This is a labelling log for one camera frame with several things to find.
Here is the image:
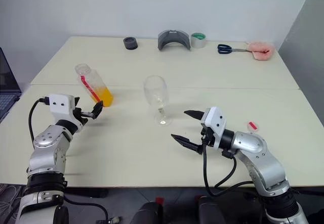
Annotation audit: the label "clear wine glass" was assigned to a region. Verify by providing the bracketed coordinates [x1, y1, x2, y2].
[143, 75, 173, 127]

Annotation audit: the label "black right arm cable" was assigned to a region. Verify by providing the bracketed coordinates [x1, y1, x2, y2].
[201, 143, 257, 197]

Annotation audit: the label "black round cap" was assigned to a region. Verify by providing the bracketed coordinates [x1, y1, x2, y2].
[123, 36, 139, 51]

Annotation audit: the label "scissors with dark blue handles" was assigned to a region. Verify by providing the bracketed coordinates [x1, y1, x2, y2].
[217, 43, 251, 56]

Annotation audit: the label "clear bottle with orange drink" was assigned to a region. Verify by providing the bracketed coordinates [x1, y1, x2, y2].
[74, 63, 114, 108]

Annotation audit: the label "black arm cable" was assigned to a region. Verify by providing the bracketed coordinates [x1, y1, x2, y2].
[28, 97, 51, 149]
[201, 143, 257, 197]

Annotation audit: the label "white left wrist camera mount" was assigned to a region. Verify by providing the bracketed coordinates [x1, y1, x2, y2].
[49, 94, 76, 121]

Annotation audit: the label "black cable under table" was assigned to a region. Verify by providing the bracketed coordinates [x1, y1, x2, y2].
[63, 195, 110, 222]

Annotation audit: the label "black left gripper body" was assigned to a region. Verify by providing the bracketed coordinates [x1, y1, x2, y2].
[73, 97, 88, 126]

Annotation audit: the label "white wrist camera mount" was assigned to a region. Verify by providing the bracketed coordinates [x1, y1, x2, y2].
[201, 106, 227, 149]
[49, 94, 76, 121]

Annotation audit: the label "dark rounded block red mark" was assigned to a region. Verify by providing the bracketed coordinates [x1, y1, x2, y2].
[130, 197, 164, 224]

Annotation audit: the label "dark laptop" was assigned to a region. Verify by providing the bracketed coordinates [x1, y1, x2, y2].
[0, 47, 22, 123]

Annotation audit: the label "pink towel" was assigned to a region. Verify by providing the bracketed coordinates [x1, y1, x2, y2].
[247, 41, 275, 62]

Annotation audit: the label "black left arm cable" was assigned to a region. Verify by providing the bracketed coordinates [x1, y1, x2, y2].
[28, 97, 51, 149]

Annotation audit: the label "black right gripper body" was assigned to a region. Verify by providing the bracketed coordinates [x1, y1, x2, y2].
[200, 126, 216, 149]

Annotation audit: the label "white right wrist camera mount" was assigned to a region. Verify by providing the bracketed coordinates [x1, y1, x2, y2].
[201, 106, 227, 149]

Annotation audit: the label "grey curved plastic piece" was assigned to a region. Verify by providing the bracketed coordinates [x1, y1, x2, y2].
[157, 29, 191, 52]

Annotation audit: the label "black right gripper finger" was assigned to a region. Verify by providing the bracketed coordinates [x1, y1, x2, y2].
[184, 110, 205, 121]
[171, 133, 204, 155]

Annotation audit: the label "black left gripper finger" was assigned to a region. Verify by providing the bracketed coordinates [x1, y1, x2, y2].
[85, 101, 104, 120]

